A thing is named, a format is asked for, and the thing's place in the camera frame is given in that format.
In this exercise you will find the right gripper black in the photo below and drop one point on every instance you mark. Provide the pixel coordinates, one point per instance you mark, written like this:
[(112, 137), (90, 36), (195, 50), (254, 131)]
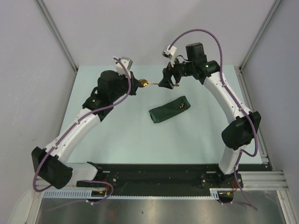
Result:
[(167, 81)]

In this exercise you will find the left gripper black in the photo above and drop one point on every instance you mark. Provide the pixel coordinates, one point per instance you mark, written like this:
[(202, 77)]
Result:
[(134, 84)]

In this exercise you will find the gold spoon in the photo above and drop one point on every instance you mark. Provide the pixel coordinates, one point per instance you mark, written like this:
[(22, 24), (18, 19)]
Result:
[(144, 83)]

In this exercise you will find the dark green cloth napkin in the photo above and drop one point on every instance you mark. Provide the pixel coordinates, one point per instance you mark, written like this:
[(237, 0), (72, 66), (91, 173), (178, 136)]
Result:
[(169, 110)]

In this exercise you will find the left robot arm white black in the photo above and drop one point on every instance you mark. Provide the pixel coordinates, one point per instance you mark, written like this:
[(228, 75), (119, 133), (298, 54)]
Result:
[(50, 162)]

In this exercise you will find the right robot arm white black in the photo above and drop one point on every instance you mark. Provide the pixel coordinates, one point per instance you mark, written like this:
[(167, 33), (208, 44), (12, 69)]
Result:
[(242, 122)]

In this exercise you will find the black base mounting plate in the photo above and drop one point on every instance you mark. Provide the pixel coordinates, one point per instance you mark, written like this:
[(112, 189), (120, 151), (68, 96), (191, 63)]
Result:
[(161, 180)]

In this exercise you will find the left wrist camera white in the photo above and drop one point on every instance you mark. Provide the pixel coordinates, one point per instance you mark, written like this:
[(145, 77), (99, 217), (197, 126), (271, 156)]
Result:
[(123, 65)]

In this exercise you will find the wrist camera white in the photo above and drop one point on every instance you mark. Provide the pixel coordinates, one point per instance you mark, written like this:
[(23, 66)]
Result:
[(170, 52), (123, 65)]

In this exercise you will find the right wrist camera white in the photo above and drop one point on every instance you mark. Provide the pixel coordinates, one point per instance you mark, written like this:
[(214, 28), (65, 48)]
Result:
[(170, 52)]

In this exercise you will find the left aluminium frame post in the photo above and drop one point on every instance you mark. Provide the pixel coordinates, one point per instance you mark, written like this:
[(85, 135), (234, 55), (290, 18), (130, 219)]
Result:
[(56, 33)]

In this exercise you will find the aluminium frame post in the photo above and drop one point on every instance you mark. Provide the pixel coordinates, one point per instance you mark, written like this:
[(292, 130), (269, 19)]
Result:
[(261, 32), (56, 33)]

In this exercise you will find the right white cable duct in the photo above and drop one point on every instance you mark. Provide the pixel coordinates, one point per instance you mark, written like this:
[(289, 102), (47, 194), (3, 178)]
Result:
[(223, 193)]

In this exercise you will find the white cable duct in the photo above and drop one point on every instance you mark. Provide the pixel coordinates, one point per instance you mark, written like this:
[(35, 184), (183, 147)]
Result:
[(223, 193), (75, 194)]

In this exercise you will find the right aluminium frame post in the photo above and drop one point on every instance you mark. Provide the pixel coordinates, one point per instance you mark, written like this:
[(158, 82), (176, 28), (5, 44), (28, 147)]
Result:
[(261, 32)]

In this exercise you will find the left white cable duct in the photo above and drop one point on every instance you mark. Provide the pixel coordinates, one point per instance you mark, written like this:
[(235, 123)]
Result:
[(75, 194)]

